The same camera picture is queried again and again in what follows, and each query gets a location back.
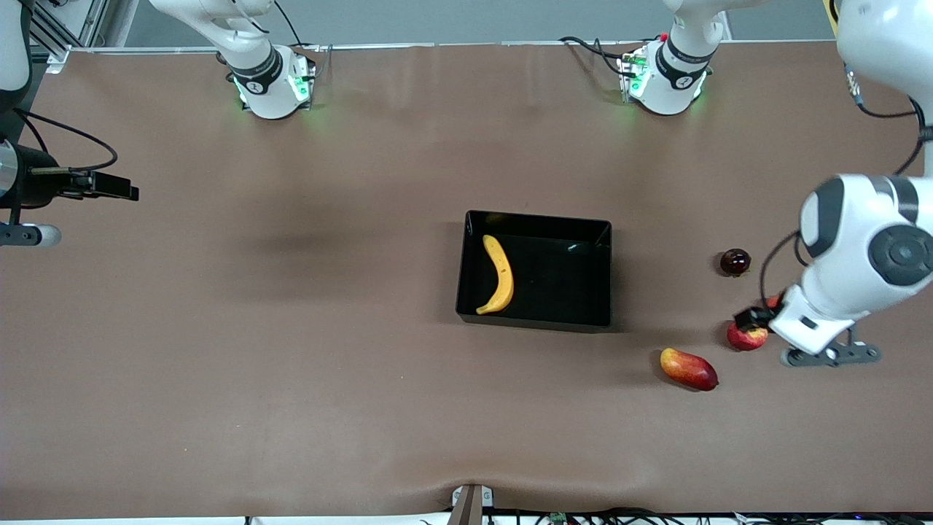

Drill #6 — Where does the small red yellow striped apple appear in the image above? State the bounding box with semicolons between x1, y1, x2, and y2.
726;321;769;353

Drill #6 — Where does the yellow banana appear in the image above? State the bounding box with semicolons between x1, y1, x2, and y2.
476;234;515;316

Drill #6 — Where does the dark purple mangosteen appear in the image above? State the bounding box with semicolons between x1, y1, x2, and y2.
719;248;752;278

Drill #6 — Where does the red yellow mango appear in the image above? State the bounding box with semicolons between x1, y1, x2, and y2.
659;348;719;392

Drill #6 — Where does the black rectangular plastic tray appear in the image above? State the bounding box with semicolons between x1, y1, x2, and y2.
455;210;613;334

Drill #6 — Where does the aluminium frame profile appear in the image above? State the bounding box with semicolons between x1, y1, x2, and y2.
29;0;139;66

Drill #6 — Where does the black base cable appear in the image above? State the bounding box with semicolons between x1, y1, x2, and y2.
559;35;629;77
272;0;332;52

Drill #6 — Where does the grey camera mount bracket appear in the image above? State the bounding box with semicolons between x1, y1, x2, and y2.
450;484;494;525

